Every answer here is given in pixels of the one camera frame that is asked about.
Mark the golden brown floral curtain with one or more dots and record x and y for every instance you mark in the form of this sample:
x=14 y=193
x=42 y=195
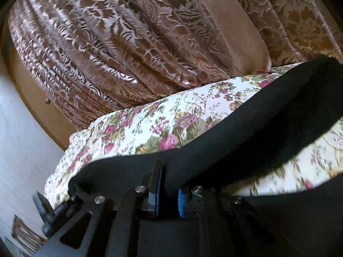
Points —
x=294 y=18

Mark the black pants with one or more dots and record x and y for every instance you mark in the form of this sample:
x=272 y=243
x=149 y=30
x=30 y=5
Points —
x=241 y=128

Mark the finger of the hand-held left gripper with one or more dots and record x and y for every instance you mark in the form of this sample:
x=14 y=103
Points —
x=76 y=200

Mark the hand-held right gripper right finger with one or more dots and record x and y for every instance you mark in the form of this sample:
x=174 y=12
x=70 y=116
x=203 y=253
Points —
x=181 y=203

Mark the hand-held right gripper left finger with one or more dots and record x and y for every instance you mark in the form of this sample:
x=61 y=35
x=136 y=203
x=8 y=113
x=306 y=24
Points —
x=158 y=192

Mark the brown striped object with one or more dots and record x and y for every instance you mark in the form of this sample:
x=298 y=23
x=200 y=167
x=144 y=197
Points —
x=28 y=233

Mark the wooden cabinet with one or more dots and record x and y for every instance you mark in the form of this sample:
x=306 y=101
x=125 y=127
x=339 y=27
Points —
x=34 y=96

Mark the plain tan cloth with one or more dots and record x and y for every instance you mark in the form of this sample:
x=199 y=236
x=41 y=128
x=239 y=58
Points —
x=227 y=18

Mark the floral bedsheet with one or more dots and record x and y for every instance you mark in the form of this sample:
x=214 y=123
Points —
x=160 y=115

